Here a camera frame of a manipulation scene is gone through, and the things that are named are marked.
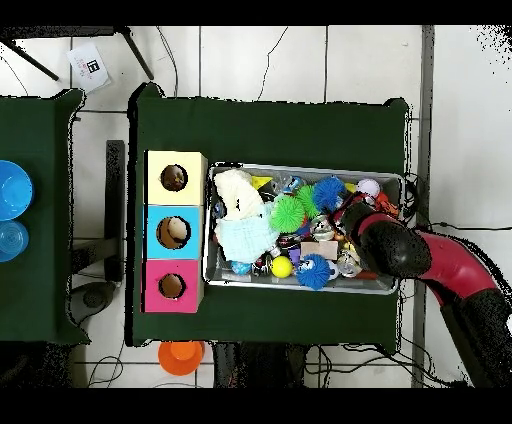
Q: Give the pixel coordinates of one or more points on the cream knitted cloth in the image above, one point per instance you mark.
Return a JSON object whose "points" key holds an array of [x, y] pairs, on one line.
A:
{"points": [[236, 192]]}

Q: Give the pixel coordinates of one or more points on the mint knitted cloth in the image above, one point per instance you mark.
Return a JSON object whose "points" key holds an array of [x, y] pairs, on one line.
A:
{"points": [[244, 240]]}

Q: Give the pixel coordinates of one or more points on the green spiky rubber ball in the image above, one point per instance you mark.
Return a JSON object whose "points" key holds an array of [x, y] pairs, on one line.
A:
{"points": [[306, 200], [287, 213]]}

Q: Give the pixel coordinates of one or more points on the white baseball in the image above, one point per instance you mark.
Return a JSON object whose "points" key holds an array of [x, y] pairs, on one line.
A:
{"points": [[368, 188]]}

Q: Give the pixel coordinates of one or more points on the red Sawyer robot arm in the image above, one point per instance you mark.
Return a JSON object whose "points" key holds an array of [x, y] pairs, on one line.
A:
{"points": [[452, 264]]}

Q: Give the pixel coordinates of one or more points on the wooden box with three holes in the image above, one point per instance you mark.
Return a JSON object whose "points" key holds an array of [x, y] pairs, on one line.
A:
{"points": [[188, 192]]}

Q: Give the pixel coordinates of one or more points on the yellow ball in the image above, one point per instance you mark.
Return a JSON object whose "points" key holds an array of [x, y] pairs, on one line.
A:
{"points": [[282, 266]]}

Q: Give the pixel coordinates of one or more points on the dark green tablecloth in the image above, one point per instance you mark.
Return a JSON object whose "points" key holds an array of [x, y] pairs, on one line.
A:
{"points": [[272, 132]]}

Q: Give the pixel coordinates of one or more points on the blue fuzzy ball with eyes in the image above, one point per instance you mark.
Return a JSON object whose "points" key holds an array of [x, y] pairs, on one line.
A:
{"points": [[314, 272]]}

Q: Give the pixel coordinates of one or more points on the tiger plush toy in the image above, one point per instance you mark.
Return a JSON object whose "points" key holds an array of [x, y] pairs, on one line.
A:
{"points": [[388, 206]]}

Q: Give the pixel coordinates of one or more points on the black flat panel stand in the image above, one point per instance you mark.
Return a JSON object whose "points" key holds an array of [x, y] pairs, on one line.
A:
{"points": [[115, 200]]}

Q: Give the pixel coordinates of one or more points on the orange plastic cone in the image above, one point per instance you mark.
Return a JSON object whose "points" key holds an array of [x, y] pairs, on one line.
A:
{"points": [[180, 358]]}

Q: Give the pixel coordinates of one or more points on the grey round base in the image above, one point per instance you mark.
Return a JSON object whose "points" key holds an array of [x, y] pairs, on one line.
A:
{"points": [[92, 298]]}

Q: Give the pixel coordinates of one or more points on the black tripod stand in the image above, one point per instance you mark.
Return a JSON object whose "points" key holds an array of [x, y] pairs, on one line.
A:
{"points": [[136, 53]]}

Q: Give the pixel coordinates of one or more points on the white printed card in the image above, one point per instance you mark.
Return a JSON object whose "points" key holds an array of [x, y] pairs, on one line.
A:
{"points": [[86, 76]]}

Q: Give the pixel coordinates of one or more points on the green cloth covered side table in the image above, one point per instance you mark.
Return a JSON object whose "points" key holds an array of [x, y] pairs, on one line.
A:
{"points": [[40, 280]]}

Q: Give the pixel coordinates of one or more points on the blue plastic bowl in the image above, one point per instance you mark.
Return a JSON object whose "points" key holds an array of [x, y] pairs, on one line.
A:
{"points": [[14, 190]]}

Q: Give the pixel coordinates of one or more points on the translucent blue plastic cup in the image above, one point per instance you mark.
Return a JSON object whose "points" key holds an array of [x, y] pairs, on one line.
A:
{"points": [[12, 240]]}

